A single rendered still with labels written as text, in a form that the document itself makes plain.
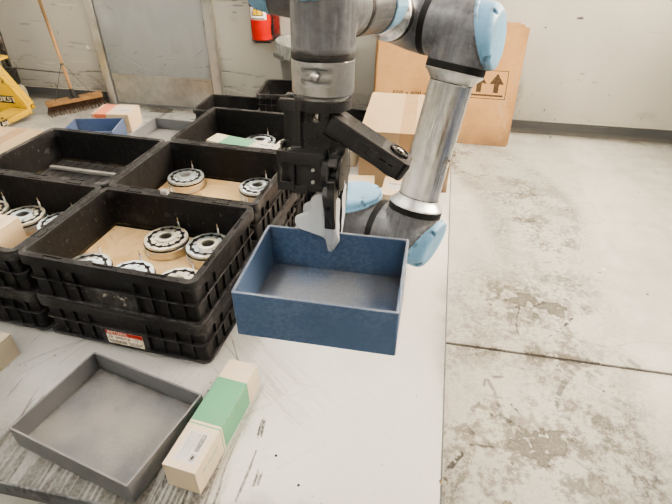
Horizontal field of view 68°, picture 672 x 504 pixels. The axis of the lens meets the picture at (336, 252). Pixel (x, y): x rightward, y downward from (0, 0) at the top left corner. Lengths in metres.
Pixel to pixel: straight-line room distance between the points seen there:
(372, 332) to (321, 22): 0.35
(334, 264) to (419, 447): 0.41
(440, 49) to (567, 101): 3.32
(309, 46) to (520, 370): 1.75
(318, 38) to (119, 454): 0.78
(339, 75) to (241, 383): 0.62
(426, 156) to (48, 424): 0.89
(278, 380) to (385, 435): 0.25
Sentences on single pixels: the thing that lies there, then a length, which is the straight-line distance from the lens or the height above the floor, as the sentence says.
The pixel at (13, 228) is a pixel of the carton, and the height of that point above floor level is 0.89.
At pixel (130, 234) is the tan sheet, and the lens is 1.35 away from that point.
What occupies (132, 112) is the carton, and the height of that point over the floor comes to 0.77.
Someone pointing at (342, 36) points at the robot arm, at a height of 1.39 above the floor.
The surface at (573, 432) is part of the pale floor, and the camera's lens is 2.02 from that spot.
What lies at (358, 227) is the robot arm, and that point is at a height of 0.92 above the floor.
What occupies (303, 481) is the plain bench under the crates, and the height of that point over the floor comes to 0.70.
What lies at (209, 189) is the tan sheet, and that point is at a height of 0.83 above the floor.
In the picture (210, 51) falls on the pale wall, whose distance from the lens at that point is 4.47.
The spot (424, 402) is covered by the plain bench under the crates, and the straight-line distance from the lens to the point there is 1.05.
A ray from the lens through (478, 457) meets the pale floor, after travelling 1.86.
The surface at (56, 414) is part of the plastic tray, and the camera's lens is 1.15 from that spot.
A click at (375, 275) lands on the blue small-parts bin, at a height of 1.07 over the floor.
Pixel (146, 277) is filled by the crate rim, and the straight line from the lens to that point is 1.01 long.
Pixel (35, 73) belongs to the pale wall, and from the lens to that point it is 5.51.
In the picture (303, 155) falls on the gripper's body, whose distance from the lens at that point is 0.63.
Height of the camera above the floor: 1.51
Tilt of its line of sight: 35 degrees down
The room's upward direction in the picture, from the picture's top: straight up
